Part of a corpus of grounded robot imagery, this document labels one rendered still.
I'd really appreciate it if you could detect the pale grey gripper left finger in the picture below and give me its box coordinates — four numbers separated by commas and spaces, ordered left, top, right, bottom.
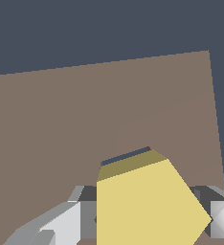
2, 185, 98, 245

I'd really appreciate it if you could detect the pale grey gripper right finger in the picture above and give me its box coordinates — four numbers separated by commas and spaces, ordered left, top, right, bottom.
190, 185, 224, 245

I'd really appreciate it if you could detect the yellow block peg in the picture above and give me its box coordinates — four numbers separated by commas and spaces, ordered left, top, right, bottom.
96, 148, 213, 245

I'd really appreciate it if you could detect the brown slotted board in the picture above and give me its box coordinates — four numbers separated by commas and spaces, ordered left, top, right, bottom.
0, 49, 224, 245

